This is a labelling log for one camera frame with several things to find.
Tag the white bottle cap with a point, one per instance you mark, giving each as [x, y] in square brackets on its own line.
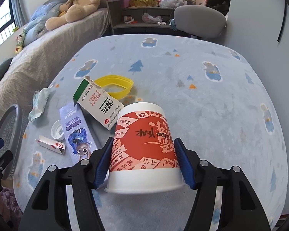
[57, 132]

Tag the grey perforated trash basket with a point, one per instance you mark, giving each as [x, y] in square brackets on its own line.
[12, 127]

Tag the large beige teddy bear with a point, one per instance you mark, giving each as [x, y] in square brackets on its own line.
[75, 10]

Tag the grey bed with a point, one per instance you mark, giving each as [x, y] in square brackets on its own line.
[39, 63]

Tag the grey curtain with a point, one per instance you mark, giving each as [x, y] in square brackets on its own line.
[19, 14]

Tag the grey wooden shelf unit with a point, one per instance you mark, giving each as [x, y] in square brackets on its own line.
[128, 20]

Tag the grey office chair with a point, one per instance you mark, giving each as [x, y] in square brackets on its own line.
[200, 21]

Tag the light blue wet-wipe packet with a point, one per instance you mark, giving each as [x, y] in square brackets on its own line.
[39, 102]

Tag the red white paper cup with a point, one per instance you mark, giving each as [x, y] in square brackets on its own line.
[143, 158]

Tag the blue patterned table cloth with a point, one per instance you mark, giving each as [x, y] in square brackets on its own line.
[212, 98]

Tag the purple cartoon rabbit box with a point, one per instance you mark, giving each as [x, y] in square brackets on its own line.
[80, 143]

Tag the green white medicine box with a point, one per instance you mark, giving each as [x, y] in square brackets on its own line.
[98, 103]

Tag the window with black frame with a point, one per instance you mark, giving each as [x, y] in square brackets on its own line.
[7, 23]

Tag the red white playing card box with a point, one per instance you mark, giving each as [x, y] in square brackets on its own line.
[51, 144]

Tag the pink plastic bag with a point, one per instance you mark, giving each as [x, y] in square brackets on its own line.
[147, 18]

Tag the blue folded blanket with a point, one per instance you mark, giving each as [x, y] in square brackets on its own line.
[36, 27]

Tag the yellow plastic bowl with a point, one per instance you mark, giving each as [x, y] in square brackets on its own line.
[116, 86]

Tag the small green plush doll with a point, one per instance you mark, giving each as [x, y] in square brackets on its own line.
[20, 42]

